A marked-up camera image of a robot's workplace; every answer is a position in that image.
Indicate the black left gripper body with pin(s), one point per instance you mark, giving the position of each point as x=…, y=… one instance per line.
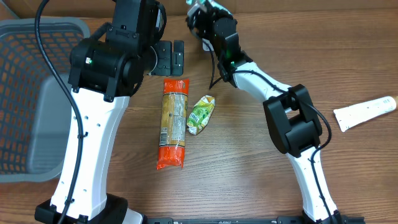
x=168, y=58

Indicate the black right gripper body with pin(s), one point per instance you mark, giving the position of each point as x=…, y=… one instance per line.
x=196, y=19

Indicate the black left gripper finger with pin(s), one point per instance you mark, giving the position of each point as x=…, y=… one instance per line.
x=178, y=49
x=177, y=67

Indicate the teal snack packet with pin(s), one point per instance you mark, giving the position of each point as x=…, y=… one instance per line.
x=200, y=3

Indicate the green yellow snack packet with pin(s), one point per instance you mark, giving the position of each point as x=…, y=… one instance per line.
x=201, y=114

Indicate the orange noodle packet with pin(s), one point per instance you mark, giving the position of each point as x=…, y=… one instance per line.
x=173, y=123

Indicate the white tube with gold cap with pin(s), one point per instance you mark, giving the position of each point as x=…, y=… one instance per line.
x=353, y=115

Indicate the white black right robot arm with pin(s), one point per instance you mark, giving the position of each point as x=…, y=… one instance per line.
x=294, y=124

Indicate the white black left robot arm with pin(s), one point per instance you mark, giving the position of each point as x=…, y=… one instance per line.
x=107, y=68

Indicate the white barcode scanner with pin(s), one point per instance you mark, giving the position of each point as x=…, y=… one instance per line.
x=205, y=45

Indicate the dark grey plastic basket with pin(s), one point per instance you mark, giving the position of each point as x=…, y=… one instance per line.
x=35, y=113

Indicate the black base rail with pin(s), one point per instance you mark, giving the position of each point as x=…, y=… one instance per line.
x=279, y=220

